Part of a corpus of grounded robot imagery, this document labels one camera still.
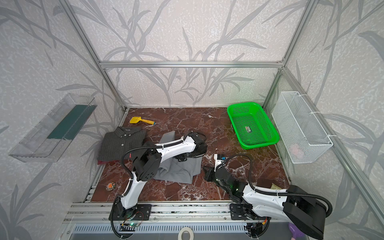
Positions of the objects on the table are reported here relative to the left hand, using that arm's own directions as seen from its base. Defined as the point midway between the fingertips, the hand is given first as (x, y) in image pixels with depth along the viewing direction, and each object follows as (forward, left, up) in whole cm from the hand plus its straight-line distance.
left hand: (172, 151), depth 86 cm
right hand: (-7, -17, 0) cm, 19 cm away
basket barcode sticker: (+23, -51, -9) cm, 56 cm away
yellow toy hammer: (+30, +32, -9) cm, 45 cm away
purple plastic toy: (-38, -61, -5) cm, 71 cm away
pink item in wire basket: (-4, -64, +12) cm, 65 cm away
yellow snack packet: (-17, -57, -7) cm, 60 cm away
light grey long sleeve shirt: (-8, 0, -8) cm, 11 cm away
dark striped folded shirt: (+6, +40, -5) cm, 41 cm away
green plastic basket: (+25, -54, -9) cm, 60 cm away
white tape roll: (-36, -10, -8) cm, 38 cm away
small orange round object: (-17, +34, -9) cm, 39 cm away
